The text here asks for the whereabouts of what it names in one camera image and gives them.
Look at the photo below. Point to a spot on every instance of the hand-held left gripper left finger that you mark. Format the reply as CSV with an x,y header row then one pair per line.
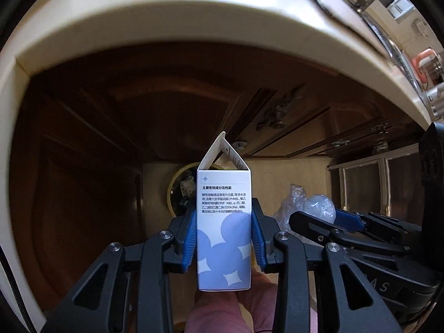
x,y
190,239

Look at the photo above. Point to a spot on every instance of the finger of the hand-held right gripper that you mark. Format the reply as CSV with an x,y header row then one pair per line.
x,y
312,227
348,220

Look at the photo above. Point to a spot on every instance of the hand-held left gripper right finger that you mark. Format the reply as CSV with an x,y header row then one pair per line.
x,y
257,239

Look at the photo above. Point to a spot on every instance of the clear plastic bag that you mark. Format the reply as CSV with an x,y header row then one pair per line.
x,y
295,199

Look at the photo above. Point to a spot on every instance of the blue and white box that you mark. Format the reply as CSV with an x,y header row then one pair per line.
x,y
223,242

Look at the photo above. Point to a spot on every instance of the round trash bin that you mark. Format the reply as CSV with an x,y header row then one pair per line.
x,y
173,194

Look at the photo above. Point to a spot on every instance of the metal framed glass cabinet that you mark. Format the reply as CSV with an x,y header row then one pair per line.
x,y
364,180

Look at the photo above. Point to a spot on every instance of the pink pants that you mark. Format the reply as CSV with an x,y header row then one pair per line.
x,y
215,308

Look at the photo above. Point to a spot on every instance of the wide wooden cabinet door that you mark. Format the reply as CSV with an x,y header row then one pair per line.
x,y
121,118

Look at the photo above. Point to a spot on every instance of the white appliance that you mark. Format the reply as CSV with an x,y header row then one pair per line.
x,y
437,100

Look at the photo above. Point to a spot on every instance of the stainless steel double sink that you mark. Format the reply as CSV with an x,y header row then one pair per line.
x,y
399,59

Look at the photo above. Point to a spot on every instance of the pink kettle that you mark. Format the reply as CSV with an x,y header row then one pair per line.
x,y
426,66

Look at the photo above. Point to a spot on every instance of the white wall socket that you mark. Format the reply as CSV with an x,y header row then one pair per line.
x,y
422,28

